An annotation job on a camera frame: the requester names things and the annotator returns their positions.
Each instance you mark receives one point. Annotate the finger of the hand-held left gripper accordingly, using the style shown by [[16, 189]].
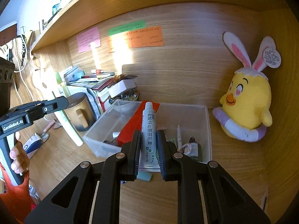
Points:
[[46, 107]]

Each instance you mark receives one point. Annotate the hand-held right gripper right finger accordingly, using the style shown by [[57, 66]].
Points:
[[161, 154]]

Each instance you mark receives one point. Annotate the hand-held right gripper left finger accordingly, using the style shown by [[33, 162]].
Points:
[[136, 154]]

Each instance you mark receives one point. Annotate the white ointment tube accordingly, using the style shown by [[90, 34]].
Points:
[[149, 133]]

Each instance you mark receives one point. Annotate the clear tube with red cap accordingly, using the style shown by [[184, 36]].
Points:
[[179, 135]]

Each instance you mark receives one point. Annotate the red box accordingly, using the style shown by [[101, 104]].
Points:
[[130, 126]]

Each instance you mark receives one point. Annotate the white and green tube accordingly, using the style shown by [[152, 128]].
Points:
[[70, 126]]

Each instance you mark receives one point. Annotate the dark green bottle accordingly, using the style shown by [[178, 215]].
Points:
[[193, 148]]

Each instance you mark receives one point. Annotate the clear plastic storage bin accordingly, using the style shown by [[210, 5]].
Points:
[[98, 143]]

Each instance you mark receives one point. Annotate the person's left hand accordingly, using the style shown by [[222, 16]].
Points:
[[21, 158]]

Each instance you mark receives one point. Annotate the teal tube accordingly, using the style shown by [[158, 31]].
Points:
[[144, 176]]

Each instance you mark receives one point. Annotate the blue and white box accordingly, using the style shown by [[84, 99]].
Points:
[[32, 144]]

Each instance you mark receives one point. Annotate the brown mug with lid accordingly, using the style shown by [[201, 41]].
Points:
[[79, 109]]

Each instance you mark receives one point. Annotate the stack of books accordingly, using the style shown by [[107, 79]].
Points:
[[93, 84]]

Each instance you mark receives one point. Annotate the person's red garment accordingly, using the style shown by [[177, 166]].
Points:
[[14, 198]]

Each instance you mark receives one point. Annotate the pink sticky note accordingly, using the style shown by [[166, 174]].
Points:
[[88, 39]]

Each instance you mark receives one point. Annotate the teal glass jar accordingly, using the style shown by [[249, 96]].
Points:
[[56, 8]]

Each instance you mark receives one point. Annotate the yellow chick plush toy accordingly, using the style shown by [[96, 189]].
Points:
[[247, 102]]

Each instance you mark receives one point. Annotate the green sticky note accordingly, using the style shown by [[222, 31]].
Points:
[[127, 28]]

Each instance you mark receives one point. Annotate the orange sticky note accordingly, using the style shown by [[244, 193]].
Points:
[[140, 39]]

